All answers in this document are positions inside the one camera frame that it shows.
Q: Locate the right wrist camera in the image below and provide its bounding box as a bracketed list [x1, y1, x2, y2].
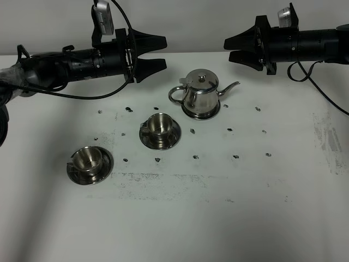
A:
[278, 3, 299, 28]

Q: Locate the stainless steel teapot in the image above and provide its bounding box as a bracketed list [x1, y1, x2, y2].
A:
[168, 69, 240, 106]

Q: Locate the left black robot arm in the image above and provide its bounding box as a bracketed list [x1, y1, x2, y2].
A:
[1, 28, 167, 142]

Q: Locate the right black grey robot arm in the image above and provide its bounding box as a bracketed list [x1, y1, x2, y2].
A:
[224, 15, 348, 75]

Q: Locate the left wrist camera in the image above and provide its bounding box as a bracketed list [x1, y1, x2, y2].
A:
[91, 0, 114, 47]

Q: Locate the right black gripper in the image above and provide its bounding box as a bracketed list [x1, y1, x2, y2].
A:
[224, 15, 299, 75]

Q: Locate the middle steel saucer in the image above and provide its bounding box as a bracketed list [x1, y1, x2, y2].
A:
[139, 120, 182, 150]

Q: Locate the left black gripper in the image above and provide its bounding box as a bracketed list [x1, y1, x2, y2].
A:
[92, 28, 167, 83]

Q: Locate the middle steel teacup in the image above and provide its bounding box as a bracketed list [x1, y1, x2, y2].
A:
[140, 112, 173, 137]

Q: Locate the teapot steel saucer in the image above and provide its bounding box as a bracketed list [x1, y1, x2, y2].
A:
[181, 101, 221, 120]

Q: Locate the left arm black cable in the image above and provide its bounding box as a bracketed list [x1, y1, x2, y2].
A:
[16, 0, 137, 99]

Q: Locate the front steel teacup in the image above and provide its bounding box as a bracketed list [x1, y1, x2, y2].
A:
[71, 146, 103, 174]

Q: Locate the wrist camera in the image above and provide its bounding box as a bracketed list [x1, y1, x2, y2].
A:
[278, 3, 299, 28]
[91, 0, 114, 47]

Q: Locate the front steel saucer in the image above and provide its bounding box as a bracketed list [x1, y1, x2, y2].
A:
[66, 146, 114, 186]

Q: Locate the steel teacup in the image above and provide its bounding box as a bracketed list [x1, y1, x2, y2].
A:
[71, 146, 103, 174]
[140, 112, 173, 137]

